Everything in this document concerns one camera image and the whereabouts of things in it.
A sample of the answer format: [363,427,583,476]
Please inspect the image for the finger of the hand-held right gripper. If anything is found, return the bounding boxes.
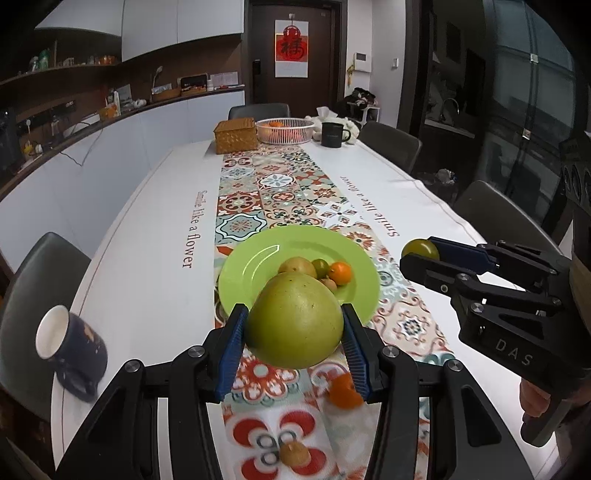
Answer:
[399,255,562,317]
[429,238,571,291]

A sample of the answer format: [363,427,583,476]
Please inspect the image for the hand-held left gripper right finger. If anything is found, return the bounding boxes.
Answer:
[341,305,518,480]

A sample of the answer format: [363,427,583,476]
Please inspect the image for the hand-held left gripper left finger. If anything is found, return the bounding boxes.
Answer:
[55,304,250,480]

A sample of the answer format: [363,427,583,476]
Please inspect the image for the orange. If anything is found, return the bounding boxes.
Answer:
[328,373,365,409]
[329,261,354,285]

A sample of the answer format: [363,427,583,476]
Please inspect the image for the green plate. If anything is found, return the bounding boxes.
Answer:
[217,225,380,326]

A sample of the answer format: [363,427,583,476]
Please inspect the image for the large yellowish green pomelo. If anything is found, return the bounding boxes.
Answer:
[278,257,318,280]

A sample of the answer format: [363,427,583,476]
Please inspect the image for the person's right hand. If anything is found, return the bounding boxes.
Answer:
[519,379,551,419]

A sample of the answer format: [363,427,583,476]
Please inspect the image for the grey chair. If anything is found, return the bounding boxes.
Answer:
[0,232,92,418]
[228,104,291,121]
[454,180,562,259]
[358,121,423,175]

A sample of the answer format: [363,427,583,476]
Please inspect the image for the white tablecloth with patterned centre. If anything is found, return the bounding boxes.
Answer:
[51,136,562,480]

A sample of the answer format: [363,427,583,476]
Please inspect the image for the dark blue mug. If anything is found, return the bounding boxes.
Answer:
[36,305,109,402]

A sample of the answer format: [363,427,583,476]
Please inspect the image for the black mug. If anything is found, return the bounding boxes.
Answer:
[320,123,352,149]

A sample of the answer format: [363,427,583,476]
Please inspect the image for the white stool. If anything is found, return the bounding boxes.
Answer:
[351,104,382,124]

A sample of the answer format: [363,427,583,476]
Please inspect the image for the glass sliding door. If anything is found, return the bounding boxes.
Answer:
[418,0,587,217]

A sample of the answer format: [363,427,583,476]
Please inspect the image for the dark bag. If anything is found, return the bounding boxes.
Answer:
[345,88,378,108]

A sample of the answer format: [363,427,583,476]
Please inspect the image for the wicker box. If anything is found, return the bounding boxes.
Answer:
[213,117,258,155]

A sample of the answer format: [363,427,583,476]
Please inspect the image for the white lower cabinets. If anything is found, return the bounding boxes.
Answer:
[0,87,246,259]

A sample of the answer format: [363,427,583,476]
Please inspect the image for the white cabinets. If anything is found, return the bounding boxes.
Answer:
[34,0,245,64]
[0,87,246,259]

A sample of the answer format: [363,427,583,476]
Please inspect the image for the dark wooden door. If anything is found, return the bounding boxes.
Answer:
[248,0,345,117]

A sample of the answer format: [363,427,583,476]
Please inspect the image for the black box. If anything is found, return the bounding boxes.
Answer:
[179,75,209,96]

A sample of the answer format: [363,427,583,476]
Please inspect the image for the black water dispenser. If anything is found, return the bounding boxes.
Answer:
[0,107,22,172]

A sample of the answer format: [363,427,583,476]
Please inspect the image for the white upper cabinets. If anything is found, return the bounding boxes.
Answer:
[34,0,245,64]

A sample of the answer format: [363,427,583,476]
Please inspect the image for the white wire basket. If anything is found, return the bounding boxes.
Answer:
[256,118,315,145]

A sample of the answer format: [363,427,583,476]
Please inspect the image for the black cable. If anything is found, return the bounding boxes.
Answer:
[54,121,105,168]

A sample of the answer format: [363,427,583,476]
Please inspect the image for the red and white wall calendar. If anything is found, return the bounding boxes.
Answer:
[275,19,309,79]

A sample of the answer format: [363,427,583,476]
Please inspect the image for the wooden wall shelf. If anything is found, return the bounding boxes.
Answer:
[0,39,122,88]

